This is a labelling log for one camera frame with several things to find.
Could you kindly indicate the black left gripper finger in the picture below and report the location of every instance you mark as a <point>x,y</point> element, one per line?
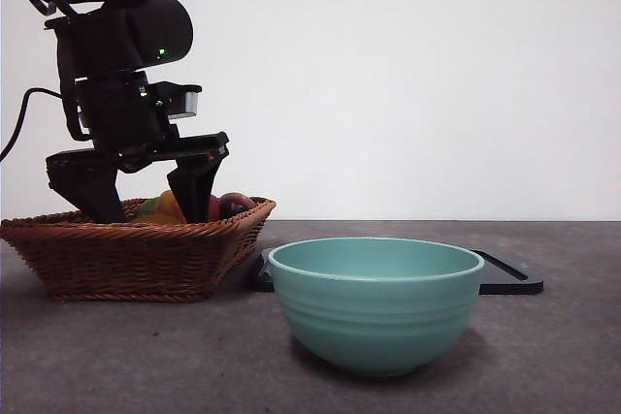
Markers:
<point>87,191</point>
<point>194,191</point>

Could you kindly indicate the brown kiwi fruit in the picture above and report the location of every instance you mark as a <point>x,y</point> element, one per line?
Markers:
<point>155,219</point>

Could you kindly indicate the teal ribbed bowl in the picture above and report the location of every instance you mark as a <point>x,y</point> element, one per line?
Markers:
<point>378,317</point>

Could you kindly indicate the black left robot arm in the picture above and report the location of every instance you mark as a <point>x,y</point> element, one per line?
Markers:
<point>97,55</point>

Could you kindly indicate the red yellow apple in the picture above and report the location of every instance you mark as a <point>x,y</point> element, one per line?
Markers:
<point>170,203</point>

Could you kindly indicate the dark red plum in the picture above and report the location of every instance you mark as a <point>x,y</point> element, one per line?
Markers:
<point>234,205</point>

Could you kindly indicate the green fruit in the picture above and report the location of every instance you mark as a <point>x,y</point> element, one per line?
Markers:
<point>145,208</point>

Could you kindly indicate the brown wicker basket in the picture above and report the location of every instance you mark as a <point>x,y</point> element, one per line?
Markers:
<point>136,264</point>

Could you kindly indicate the black rectangular tray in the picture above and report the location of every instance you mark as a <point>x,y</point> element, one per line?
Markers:
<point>504,283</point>

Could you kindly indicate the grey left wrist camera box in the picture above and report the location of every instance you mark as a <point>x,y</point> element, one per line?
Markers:
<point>191,103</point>

